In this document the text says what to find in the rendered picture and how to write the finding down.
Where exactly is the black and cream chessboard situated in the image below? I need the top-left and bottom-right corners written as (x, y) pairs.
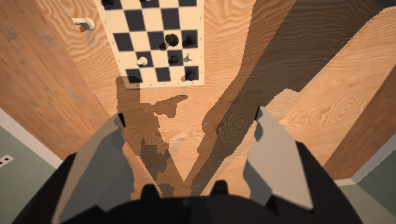
top-left (94, 0), bottom-right (204, 89)

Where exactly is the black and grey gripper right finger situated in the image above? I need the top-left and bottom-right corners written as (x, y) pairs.
top-left (242, 106), bottom-right (363, 224)

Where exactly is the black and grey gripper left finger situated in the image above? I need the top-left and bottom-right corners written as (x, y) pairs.
top-left (11, 113), bottom-right (135, 224)

